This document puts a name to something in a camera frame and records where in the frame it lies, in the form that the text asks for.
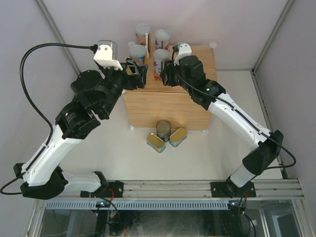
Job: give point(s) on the right black base bracket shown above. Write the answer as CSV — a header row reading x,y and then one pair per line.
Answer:
x,y
223,189

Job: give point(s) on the black base bracket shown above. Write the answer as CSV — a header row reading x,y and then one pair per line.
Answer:
x,y
223,189
114,189

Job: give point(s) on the white lid can red label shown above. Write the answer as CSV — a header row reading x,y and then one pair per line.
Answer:
x,y
162,39

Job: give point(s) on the right rectangular gold tin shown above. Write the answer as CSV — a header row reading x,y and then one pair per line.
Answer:
x,y
178,137

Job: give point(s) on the rectangular gold tin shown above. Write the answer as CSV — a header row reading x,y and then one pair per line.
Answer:
x,y
178,137
156,143

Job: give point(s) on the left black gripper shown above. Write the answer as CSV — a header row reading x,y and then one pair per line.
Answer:
x,y
138,79

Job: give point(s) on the left rectangular gold tin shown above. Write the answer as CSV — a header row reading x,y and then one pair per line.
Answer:
x,y
156,143

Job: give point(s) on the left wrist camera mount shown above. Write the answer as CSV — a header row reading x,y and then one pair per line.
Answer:
x,y
106,55

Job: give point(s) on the wooden cube shelf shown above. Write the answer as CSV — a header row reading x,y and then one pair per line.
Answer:
x,y
156,102

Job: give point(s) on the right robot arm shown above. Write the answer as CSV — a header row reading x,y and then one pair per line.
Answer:
x,y
264,145

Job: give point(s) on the white lid can colourful label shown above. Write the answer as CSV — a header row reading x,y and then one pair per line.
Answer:
x,y
140,53

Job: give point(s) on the tall can with spoon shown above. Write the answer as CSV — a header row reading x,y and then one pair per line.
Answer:
x,y
143,36

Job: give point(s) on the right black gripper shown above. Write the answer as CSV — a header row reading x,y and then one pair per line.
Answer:
x,y
170,67

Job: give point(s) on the aluminium mounting rail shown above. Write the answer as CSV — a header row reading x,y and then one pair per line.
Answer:
x,y
266,189

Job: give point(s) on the dark round tin can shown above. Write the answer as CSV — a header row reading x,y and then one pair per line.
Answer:
x,y
163,128

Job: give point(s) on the slotted cable duct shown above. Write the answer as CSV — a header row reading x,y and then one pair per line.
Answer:
x,y
138,205

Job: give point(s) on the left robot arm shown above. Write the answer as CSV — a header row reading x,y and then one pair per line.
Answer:
x,y
96,93

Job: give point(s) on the left black base bracket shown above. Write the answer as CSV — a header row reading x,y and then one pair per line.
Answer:
x,y
114,189

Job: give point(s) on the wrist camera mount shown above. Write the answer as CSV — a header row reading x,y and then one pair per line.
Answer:
x,y
106,55
180,51

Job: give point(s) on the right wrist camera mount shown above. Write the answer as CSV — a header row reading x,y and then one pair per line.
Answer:
x,y
180,51

